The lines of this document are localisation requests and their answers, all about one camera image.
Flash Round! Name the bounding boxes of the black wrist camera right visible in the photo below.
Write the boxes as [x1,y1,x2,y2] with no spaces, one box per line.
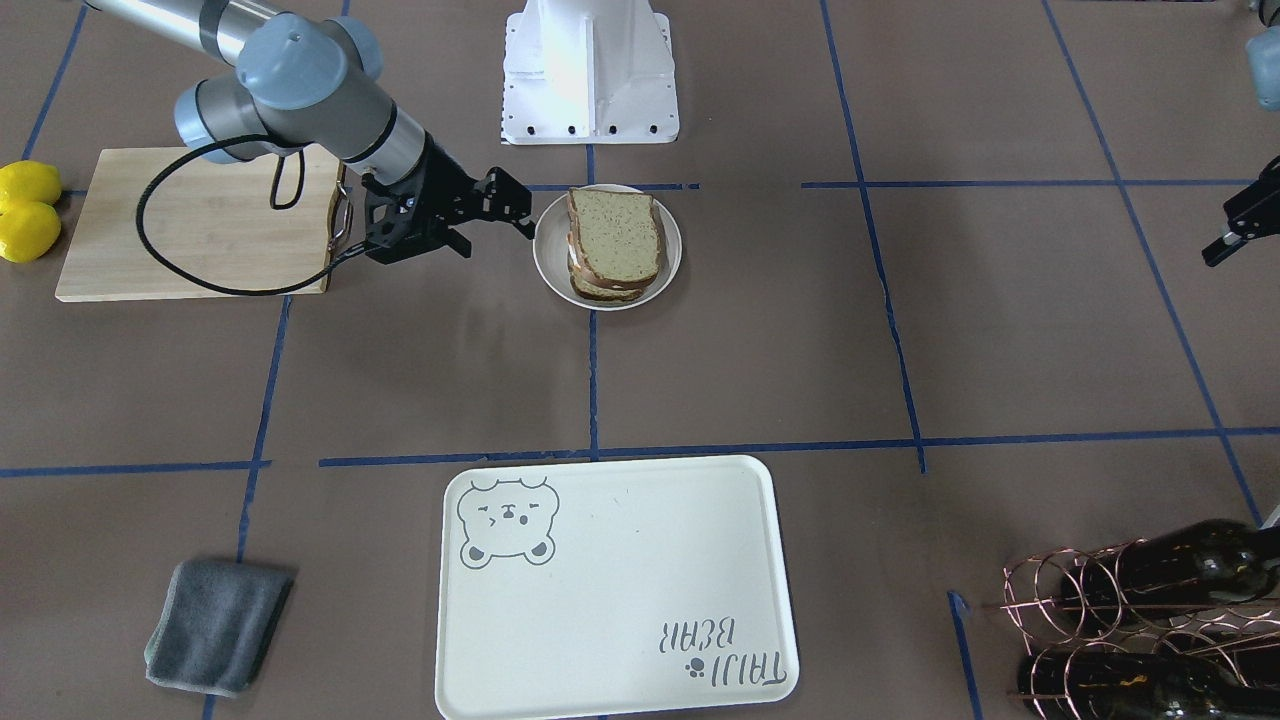
[361,173,443,265]

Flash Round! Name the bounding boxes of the yellow lemon far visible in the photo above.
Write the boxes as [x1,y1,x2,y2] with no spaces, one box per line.
[1,160,63,214]

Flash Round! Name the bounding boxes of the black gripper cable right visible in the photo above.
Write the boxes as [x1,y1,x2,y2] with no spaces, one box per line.
[134,135,372,297]

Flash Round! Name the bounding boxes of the grey folded cloth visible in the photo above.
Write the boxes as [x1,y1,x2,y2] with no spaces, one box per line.
[143,559,294,698]

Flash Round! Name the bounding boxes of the yellow lemon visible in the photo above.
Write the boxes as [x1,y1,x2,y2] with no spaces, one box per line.
[1,160,63,214]
[1,201,61,264]

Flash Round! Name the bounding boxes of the cream bear tray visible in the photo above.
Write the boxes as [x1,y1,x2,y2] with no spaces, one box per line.
[434,455,800,719]

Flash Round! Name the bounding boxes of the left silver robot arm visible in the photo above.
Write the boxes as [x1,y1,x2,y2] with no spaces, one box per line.
[1201,1,1279,268]

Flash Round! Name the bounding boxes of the dark wine bottle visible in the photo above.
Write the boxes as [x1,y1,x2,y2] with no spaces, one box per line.
[1016,646,1279,719]
[1055,519,1279,634]

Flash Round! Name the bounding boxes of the copper wire bottle rack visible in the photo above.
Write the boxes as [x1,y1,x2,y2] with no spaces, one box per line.
[982,541,1277,719]

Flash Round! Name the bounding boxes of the wooden cutting board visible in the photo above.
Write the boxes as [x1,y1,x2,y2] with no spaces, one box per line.
[55,147,344,304]

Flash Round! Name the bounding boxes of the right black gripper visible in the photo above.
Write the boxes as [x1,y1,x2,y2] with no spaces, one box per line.
[394,135,536,259]

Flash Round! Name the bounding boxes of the bread slice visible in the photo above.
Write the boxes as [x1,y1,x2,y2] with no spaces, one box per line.
[567,242,648,304]
[570,191,662,288]

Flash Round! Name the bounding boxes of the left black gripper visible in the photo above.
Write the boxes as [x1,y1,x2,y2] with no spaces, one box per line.
[1202,156,1279,268]

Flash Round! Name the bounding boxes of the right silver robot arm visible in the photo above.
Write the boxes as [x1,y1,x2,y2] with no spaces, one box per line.
[93,1,536,264]

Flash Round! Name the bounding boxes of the yellow lemon near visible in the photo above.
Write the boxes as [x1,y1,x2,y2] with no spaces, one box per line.
[1,201,61,264]

